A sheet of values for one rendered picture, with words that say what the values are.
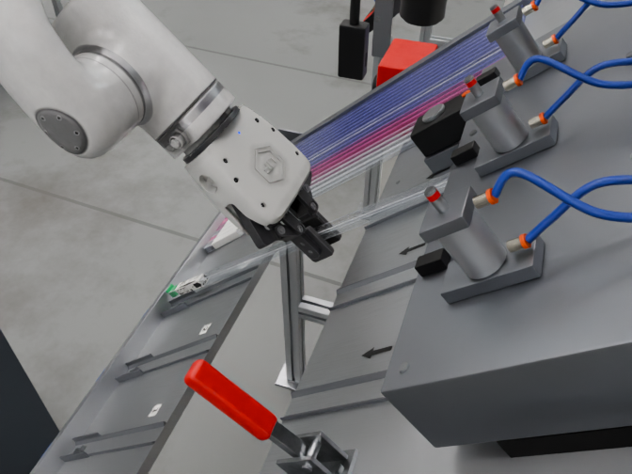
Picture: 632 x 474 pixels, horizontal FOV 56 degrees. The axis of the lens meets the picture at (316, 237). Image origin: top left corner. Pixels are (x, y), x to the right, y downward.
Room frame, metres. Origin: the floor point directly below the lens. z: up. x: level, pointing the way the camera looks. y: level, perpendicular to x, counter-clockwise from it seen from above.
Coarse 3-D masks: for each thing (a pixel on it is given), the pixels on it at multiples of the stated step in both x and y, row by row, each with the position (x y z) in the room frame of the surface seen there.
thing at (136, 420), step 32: (224, 256) 0.60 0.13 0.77; (224, 288) 0.50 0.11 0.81; (192, 320) 0.47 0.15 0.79; (224, 320) 0.42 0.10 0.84; (160, 352) 0.44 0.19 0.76; (192, 352) 0.40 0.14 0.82; (128, 384) 0.41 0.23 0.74; (160, 384) 0.37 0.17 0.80; (128, 416) 0.34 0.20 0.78; (160, 416) 0.31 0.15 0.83; (96, 448) 0.31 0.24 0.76; (128, 448) 0.28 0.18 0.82; (160, 448) 0.27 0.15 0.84
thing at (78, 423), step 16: (208, 240) 0.67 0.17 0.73; (192, 256) 0.63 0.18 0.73; (176, 272) 0.60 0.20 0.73; (192, 272) 0.61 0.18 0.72; (160, 304) 0.54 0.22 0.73; (144, 320) 0.51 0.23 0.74; (160, 320) 0.52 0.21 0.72; (144, 336) 0.49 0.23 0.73; (128, 352) 0.46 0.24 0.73; (112, 368) 0.44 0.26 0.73; (96, 384) 0.41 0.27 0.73; (112, 384) 0.42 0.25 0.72; (96, 400) 0.39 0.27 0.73; (80, 416) 0.37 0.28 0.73; (96, 416) 0.38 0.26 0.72; (64, 432) 0.35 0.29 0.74; (80, 432) 0.35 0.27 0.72; (48, 448) 0.33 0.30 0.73; (64, 448) 0.33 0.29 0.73; (48, 464) 0.31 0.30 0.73
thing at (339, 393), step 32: (544, 0) 0.74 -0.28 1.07; (576, 0) 0.66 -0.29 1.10; (544, 32) 0.63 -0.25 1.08; (416, 160) 0.52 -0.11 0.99; (384, 192) 0.49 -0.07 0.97; (384, 224) 0.42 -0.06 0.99; (416, 224) 0.39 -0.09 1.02; (384, 256) 0.37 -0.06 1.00; (416, 256) 0.34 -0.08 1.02; (352, 288) 0.35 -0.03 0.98; (384, 288) 0.32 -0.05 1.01; (352, 320) 0.30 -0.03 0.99; (384, 320) 0.28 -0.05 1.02; (320, 352) 0.28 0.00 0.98; (352, 352) 0.27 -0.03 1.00; (384, 352) 0.25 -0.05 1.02; (320, 384) 0.25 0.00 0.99; (352, 384) 0.23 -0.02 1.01; (288, 416) 0.23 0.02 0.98; (320, 416) 0.22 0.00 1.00; (352, 416) 0.20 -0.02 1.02; (384, 416) 0.19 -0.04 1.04; (352, 448) 0.18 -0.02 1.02; (384, 448) 0.17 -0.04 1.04; (416, 448) 0.16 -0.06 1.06; (448, 448) 0.15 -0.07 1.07; (480, 448) 0.15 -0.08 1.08
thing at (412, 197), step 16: (448, 176) 0.41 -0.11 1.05; (416, 192) 0.42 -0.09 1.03; (368, 208) 0.44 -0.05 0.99; (384, 208) 0.43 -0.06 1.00; (400, 208) 0.42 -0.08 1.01; (336, 224) 0.45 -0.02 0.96; (352, 224) 0.44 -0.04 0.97; (256, 256) 0.49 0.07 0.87; (272, 256) 0.48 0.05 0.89; (208, 272) 0.53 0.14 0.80; (224, 272) 0.51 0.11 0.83; (240, 272) 0.50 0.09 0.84
